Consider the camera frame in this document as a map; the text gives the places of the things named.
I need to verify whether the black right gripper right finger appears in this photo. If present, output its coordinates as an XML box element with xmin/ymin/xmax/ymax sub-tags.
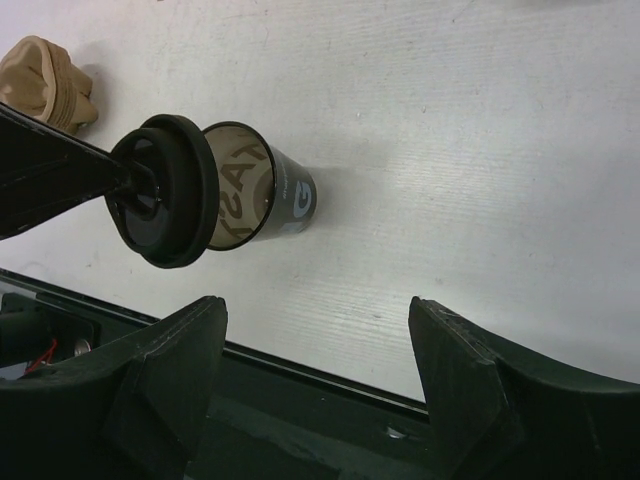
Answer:
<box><xmin>408</xmin><ymin>297</ymin><xmax>639</xmax><ymax>479</ymax></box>

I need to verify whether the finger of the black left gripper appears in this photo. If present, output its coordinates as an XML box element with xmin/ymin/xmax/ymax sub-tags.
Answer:
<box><xmin>1</xmin><ymin>104</ymin><xmax>132</xmax><ymax>239</ymax></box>

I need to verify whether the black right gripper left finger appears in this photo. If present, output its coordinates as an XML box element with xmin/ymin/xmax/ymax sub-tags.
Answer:
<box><xmin>1</xmin><ymin>296</ymin><xmax>228</xmax><ymax>479</ymax></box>

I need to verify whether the black paper coffee cup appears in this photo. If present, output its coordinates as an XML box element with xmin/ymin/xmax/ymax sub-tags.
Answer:
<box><xmin>204</xmin><ymin>121</ymin><xmax>318</xmax><ymax>251</ymax></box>

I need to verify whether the brown pulp cup carrier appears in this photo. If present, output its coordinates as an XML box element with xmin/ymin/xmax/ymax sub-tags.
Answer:
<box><xmin>1</xmin><ymin>36</ymin><xmax>99</xmax><ymax>135</ymax></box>

